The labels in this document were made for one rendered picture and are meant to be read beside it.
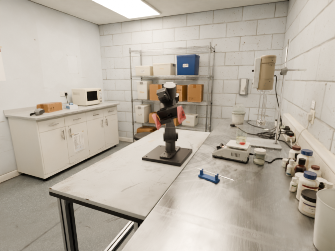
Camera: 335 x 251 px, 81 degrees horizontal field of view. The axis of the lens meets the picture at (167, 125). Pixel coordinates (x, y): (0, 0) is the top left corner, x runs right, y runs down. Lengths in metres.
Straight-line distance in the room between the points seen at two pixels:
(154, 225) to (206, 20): 3.43
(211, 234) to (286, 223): 0.26
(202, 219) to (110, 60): 4.10
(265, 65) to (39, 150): 2.72
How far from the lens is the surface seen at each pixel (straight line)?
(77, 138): 3.41
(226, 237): 0.70
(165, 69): 3.45
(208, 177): 0.98
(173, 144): 1.18
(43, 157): 3.10
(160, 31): 4.01
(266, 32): 3.64
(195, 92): 3.32
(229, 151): 1.21
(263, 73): 1.50
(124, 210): 0.79
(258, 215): 0.82
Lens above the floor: 1.36
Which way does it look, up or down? 13 degrees down
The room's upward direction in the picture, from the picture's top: straight up
